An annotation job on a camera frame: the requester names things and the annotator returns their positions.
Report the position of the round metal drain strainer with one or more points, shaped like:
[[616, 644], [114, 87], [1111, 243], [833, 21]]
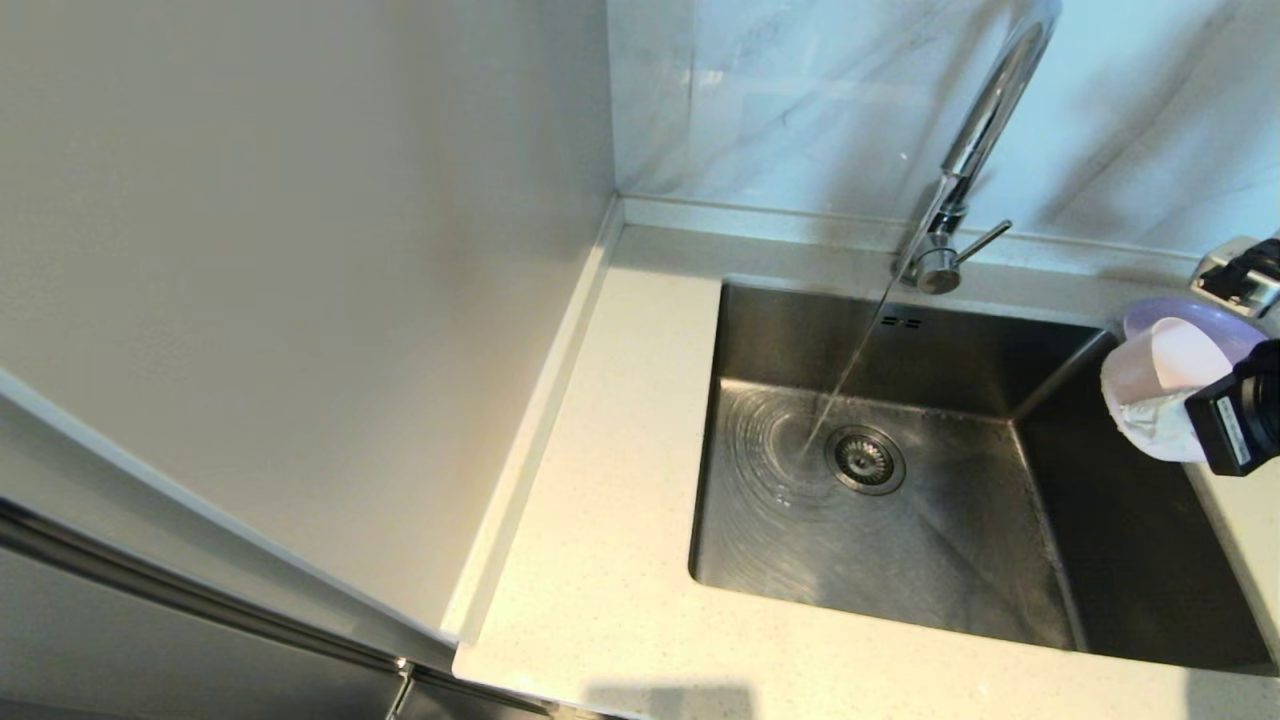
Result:
[[865, 460]]

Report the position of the stainless steel appliance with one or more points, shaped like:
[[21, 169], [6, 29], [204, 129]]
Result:
[[100, 650]]

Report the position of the white tall cabinet panel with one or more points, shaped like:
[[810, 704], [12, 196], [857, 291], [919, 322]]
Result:
[[300, 300]]

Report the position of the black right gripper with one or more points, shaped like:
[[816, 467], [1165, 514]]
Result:
[[1250, 410]]

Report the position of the stainless steel sink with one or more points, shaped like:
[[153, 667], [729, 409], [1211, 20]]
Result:
[[800, 540]]

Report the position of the purple plastic plate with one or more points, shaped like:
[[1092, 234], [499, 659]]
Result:
[[1145, 312]]

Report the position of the chrome gooseneck faucet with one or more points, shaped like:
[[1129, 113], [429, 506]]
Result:
[[940, 250]]

